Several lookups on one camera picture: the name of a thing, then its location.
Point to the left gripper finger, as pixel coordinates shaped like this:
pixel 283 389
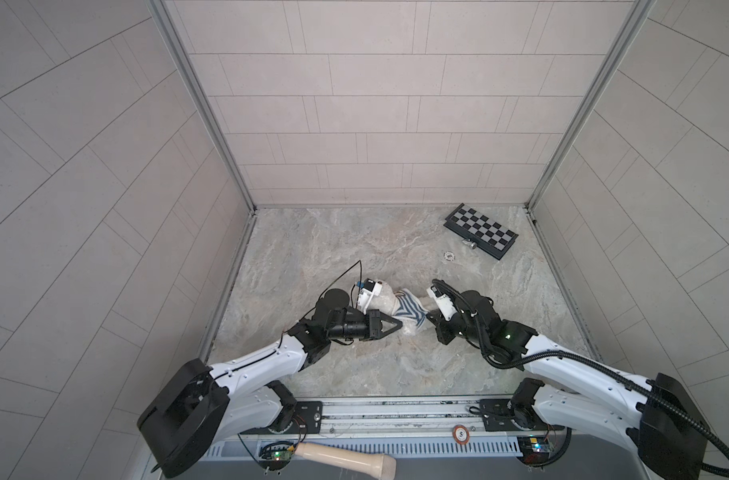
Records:
pixel 386 320
pixel 390 327

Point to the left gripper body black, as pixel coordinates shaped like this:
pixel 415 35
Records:
pixel 369 333

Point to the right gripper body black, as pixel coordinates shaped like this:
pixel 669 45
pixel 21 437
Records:
pixel 455 327

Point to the white teddy bear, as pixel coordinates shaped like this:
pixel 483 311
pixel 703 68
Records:
pixel 386 302

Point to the blue white striped sweater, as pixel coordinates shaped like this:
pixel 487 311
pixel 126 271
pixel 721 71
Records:
pixel 410 311

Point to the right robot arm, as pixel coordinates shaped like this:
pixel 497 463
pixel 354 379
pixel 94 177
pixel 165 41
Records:
pixel 654 418

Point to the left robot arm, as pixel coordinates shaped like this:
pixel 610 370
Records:
pixel 250 372

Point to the black white checkerboard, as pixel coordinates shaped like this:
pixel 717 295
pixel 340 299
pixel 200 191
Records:
pixel 481 231

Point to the red round sticker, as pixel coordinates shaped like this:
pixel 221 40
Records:
pixel 461 435

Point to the right circuit board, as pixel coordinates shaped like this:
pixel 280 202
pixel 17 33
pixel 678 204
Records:
pixel 534 449

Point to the circuit board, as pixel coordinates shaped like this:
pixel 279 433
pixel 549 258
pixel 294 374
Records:
pixel 534 449
pixel 276 456

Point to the left circuit board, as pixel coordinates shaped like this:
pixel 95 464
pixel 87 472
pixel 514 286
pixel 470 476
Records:
pixel 276 456

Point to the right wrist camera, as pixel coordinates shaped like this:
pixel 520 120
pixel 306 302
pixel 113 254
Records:
pixel 443 302

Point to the aluminium mounting rail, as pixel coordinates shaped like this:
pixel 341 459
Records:
pixel 405 416

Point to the beige cylindrical handle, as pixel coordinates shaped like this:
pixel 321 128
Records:
pixel 378 466

